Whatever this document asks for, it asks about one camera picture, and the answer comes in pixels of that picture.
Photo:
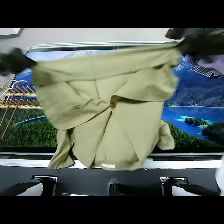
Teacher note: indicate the olive long-sleeved shirt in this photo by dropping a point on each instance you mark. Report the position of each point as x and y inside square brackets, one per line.
[100, 83]

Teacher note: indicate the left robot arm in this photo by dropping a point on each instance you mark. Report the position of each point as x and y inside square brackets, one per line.
[13, 61]

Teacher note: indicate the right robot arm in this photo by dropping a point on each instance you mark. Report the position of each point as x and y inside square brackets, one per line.
[203, 41]

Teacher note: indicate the stack of brown clothes hangers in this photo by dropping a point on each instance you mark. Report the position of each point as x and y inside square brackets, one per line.
[23, 95]

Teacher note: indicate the checked garment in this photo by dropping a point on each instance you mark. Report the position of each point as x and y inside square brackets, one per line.
[201, 70]

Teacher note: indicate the dark brown garment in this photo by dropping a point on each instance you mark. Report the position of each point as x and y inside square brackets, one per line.
[173, 33]

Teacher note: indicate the purple garment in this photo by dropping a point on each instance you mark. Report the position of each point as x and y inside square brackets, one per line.
[216, 64]

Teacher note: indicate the silver frame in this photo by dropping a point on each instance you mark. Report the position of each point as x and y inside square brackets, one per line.
[26, 163]

